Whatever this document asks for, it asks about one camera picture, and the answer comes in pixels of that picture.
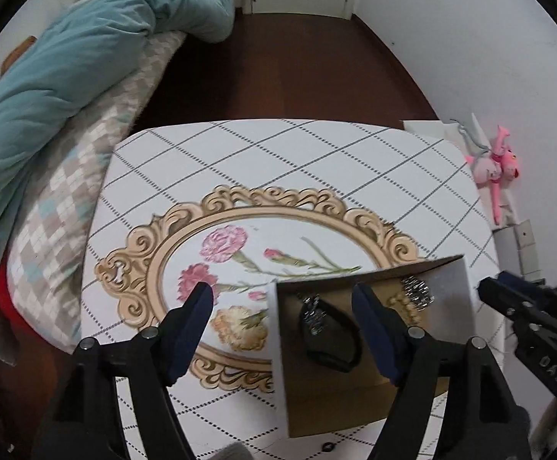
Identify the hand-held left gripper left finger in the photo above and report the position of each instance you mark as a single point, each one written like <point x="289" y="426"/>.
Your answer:
<point x="193" y="328"/>

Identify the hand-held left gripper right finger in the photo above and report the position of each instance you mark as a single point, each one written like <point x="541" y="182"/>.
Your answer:
<point x="373" y="328"/>

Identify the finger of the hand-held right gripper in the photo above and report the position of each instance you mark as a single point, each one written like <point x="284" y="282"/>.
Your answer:
<point x="518" y="280"/>
<point x="499" y="296"/>

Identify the black binder clip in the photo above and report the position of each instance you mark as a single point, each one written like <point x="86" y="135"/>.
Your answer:
<point x="336" y="326"/>

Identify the cardboard box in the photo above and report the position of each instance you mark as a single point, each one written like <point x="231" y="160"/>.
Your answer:
<point x="451" y="297"/>

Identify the silver charm pendant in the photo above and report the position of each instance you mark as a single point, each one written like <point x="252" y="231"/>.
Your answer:
<point x="314" y="314"/>

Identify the pink plush toy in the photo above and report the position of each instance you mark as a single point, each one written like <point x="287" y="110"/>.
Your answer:
<point x="491" y="165"/>

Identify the checked beige mattress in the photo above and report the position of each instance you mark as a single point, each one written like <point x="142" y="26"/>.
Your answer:
<point x="63" y="211"/>

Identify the white grid floral print table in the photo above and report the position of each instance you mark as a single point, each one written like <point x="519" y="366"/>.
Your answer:
<point x="269" y="163"/>

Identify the red cloth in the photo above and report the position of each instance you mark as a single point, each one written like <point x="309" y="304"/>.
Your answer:
<point x="9" y="292"/>

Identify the teal duvet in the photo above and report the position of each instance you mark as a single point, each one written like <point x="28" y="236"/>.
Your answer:
<point x="96" y="48"/>

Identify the brown wooden headboard piece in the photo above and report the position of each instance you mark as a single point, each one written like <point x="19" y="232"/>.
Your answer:
<point x="17" y="52"/>

